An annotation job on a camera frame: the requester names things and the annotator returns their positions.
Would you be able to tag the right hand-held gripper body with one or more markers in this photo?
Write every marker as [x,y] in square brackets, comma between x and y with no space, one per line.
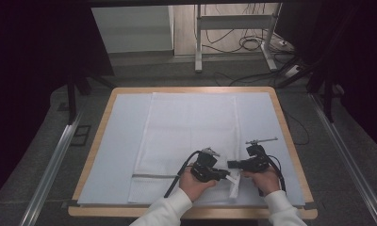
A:
[255,160]

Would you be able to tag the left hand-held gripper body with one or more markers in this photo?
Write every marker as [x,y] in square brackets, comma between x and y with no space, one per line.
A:
[205,166]

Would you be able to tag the white cloth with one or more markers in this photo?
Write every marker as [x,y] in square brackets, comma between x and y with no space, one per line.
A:
[183,132]

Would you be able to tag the person's left hand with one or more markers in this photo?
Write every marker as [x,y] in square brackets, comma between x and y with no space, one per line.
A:
[193,185]

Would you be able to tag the person's right hand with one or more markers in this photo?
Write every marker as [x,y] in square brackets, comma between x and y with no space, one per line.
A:
[265,182]

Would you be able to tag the wooden table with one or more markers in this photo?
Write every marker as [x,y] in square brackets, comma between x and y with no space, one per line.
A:
[189,214]

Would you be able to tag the pale blue table mat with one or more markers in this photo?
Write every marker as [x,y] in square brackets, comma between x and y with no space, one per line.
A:
[120,150]

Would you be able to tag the white power strip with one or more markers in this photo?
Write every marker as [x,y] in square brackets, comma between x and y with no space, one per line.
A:
[292,71]

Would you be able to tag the black metal stand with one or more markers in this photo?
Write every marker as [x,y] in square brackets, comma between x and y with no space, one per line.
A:
[328,94]
[73,94]

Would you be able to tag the black floor plate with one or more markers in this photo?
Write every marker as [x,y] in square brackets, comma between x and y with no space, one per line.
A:
[80,135]

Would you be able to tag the black curtain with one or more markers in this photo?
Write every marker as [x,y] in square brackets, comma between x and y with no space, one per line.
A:
[29,78]
[359,62]

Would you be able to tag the aluminium floor rail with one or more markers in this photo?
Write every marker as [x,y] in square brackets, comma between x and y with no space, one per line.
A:
[347,160]
[48,175]

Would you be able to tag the white metal desk frame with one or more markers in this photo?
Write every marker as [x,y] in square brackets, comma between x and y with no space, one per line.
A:
[237,22]

